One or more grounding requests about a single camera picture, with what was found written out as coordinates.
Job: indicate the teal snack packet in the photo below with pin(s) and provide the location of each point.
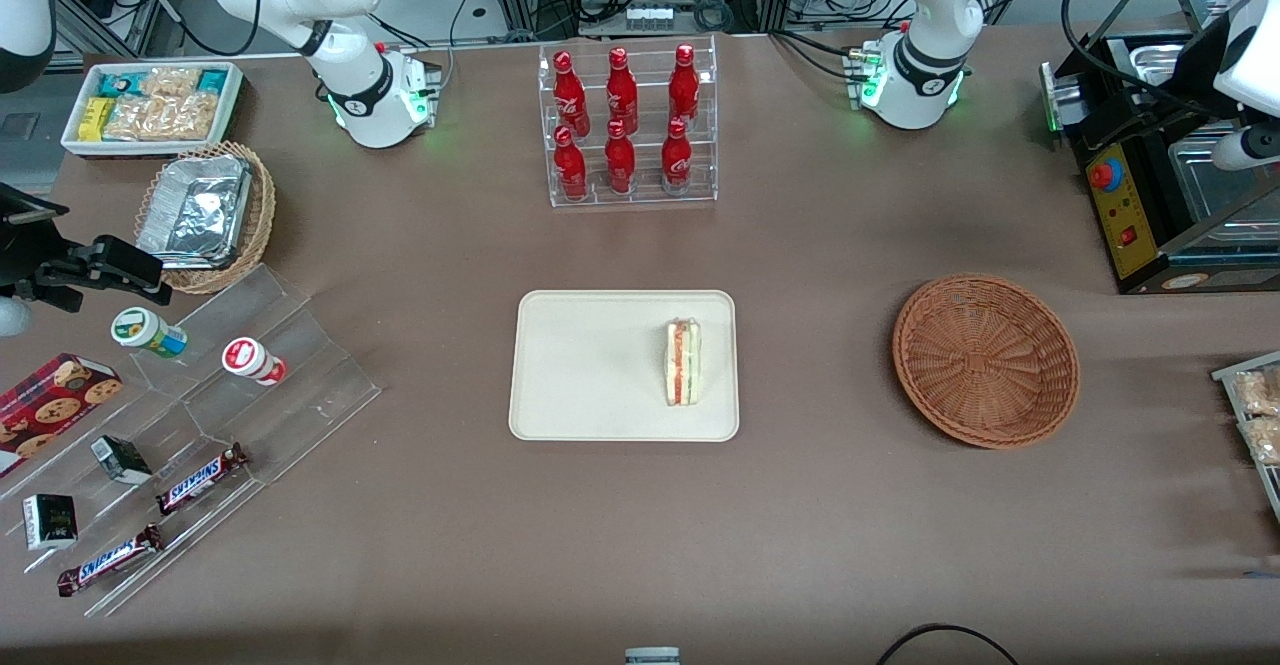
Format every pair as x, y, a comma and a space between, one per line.
122, 83
213, 80

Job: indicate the large clear cracker bag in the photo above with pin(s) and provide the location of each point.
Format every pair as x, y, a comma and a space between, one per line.
165, 117

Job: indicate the steel warmer pan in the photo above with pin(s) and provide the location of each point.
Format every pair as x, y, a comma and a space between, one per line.
1150, 53
1215, 190

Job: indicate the grey tray with snacks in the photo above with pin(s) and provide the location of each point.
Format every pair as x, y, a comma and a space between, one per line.
1265, 490

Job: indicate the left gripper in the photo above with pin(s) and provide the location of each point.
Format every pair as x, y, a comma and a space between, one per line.
1118, 115

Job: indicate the clear acrylic bottle rack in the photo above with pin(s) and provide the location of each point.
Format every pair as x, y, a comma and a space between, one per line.
645, 190

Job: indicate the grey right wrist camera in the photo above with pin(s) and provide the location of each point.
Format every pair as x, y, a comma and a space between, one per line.
12, 317

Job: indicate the red lid white cup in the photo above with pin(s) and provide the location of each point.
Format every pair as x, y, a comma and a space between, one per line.
250, 358

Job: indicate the clear acrylic stepped stand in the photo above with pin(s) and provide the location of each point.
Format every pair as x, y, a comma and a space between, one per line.
300, 385

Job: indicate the brown Snickers bar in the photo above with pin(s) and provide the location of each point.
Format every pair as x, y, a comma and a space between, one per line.
200, 480
108, 562

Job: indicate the clear fried snack bag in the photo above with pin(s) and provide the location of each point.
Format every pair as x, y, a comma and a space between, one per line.
1258, 393
1264, 440

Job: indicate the large round brown wicker basket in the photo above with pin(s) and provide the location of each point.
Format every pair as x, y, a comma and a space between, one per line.
985, 360

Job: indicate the aluminium foil tray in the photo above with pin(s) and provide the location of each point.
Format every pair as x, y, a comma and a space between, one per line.
195, 210

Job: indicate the cream rectangular tray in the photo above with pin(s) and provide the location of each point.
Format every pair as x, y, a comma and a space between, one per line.
590, 365

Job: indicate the green lid white cup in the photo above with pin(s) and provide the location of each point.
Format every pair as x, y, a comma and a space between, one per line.
145, 330

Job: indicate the small clear cracker bag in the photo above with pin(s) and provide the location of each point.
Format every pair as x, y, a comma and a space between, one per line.
170, 81

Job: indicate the black food warmer machine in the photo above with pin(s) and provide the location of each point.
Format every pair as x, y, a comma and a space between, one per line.
1125, 195

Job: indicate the red cola bottle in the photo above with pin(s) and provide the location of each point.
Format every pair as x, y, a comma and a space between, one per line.
622, 95
676, 160
684, 90
570, 170
620, 165
569, 95

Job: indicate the grey box at table edge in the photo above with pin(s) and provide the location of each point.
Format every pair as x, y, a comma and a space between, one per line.
652, 656

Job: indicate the small light wicker basket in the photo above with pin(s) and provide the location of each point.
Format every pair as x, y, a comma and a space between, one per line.
260, 215

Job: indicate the small black box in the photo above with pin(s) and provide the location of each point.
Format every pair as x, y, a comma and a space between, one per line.
50, 522
122, 459

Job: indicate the red cookie box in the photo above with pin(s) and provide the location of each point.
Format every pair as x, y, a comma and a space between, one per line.
50, 405

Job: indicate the white power strip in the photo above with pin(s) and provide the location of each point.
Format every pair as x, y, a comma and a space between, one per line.
650, 17

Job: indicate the white plastic snack bin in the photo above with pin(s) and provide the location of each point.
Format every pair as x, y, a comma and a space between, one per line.
235, 110

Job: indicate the yellow snack packet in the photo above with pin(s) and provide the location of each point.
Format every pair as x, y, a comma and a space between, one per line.
95, 120

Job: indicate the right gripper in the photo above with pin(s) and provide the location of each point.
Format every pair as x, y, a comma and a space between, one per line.
18, 253

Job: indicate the triangular sandwich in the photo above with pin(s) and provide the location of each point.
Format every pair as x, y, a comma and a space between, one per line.
683, 365

